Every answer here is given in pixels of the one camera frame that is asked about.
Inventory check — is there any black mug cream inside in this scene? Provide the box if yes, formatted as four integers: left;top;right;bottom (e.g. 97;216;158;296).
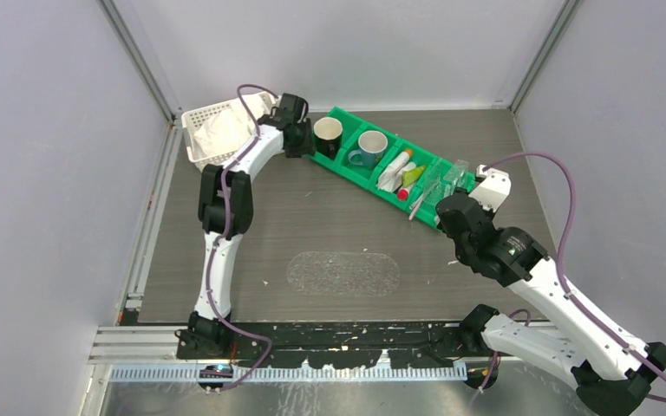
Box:
313;117;343;159

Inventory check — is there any green compartment organizer bin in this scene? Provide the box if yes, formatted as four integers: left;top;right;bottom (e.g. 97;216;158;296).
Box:
309;106;478;231

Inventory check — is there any white plastic basket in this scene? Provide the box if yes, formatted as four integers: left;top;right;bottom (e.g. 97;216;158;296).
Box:
180;92;278;170

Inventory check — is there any blue mug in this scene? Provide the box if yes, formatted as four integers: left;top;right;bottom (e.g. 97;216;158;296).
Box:
348;130;389;170

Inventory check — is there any clear oval textured tray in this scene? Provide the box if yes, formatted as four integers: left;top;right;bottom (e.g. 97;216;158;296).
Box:
286;251;401;297

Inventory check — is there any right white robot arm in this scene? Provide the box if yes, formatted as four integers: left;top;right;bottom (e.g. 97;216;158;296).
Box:
436;166;666;415

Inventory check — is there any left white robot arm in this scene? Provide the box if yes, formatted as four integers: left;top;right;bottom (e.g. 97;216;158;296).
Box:
178;93;315;359

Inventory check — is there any yellow toothpaste tube red cap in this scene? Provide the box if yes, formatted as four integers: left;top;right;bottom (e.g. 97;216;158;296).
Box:
396;165;428;201

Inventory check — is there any white toothpaste tube orange cap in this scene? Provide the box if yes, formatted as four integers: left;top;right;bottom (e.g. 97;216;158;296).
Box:
377;147;413;187

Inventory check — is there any white cloth in basket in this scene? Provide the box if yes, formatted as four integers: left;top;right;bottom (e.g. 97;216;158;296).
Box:
190;94;271;159

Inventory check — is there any white slotted cable duct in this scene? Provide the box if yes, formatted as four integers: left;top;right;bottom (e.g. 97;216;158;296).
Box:
108;362;467;383

